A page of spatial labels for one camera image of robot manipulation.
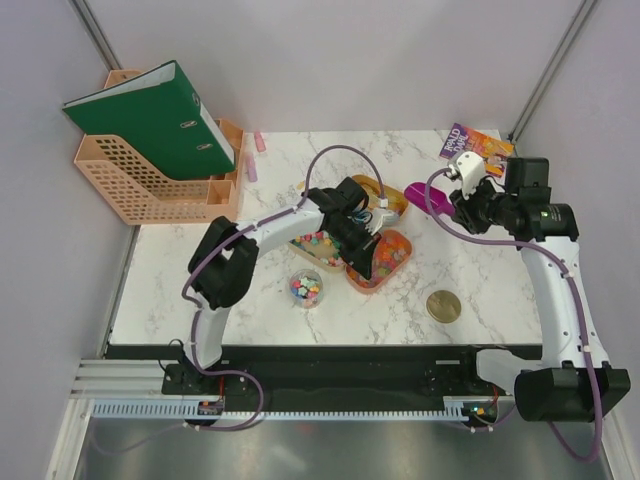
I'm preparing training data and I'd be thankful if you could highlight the yellow candy tray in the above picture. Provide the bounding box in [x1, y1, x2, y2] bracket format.
[352, 174, 409, 227]

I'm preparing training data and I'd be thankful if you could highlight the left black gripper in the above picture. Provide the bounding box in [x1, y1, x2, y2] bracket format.
[325, 219, 381, 281]

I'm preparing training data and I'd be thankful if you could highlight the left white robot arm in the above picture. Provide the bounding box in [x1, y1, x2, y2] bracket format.
[181, 177, 381, 393]

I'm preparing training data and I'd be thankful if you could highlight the purple cable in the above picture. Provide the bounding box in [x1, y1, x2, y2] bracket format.
[426, 167, 603, 462]
[180, 143, 389, 430]

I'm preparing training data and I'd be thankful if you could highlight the peach desk organizer box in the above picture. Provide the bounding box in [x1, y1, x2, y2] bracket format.
[206, 119, 245, 221]

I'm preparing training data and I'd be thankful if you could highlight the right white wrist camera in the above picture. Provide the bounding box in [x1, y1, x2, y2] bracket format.
[445, 151, 486, 200]

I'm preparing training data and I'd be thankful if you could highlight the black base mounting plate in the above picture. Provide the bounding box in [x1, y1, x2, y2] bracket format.
[102, 342, 521, 414]

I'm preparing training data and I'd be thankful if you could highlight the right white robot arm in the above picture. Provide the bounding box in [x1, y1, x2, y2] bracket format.
[447, 152, 631, 422]

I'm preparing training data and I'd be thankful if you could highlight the peach mesh file basket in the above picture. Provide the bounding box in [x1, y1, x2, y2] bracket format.
[73, 69, 216, 226]

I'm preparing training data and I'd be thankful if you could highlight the magenta plastic scoop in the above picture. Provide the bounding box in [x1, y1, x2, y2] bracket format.
[403, 182, 455, 217]

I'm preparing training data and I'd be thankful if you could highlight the gold jar lid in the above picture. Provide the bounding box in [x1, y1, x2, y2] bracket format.
[426, 290, 462, 324]

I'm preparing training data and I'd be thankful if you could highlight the clear glass jar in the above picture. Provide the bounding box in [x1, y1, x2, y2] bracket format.
[288, 269, 324, 309]

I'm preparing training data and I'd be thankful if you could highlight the beige candy tray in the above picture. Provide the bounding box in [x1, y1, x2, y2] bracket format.
[288, 231, 345, 273]

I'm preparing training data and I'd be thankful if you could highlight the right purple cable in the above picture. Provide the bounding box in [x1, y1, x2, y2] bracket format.
[426, 167, 603, 462]

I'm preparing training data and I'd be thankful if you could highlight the green ring binder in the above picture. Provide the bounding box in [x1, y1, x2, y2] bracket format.
[63, 60, 236, 181]

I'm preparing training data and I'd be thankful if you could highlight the pink highlighter marker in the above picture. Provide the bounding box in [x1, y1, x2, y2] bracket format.
[245, 152, 258, 183]
[254, 131, 266, 153]

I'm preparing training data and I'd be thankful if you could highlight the Roald Dahl paperback book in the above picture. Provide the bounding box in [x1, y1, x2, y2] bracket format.
[439, 123, 514, 178]

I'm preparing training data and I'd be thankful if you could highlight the pink gummy star tray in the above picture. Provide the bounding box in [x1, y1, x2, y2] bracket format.
[345, 229, 413, 294]

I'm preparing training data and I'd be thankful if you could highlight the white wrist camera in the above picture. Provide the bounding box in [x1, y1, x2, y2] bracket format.
[366, 198, 400, 235]
[445, 151, 486, 200]

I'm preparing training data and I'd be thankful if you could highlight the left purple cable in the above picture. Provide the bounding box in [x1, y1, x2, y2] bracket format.
[180, 143, 389, 430]

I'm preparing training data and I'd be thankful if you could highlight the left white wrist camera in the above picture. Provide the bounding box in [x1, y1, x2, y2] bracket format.
[366, 198, 400, 235]

